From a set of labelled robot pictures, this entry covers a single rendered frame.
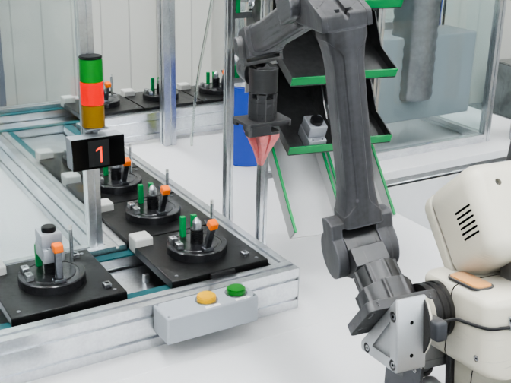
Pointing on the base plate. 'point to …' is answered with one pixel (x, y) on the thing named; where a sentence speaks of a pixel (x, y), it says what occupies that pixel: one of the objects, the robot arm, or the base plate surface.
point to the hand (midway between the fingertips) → (260, 160)
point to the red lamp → (92, 94)
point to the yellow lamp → (93, 116)
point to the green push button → (236, 289)
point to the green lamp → (90, 71)
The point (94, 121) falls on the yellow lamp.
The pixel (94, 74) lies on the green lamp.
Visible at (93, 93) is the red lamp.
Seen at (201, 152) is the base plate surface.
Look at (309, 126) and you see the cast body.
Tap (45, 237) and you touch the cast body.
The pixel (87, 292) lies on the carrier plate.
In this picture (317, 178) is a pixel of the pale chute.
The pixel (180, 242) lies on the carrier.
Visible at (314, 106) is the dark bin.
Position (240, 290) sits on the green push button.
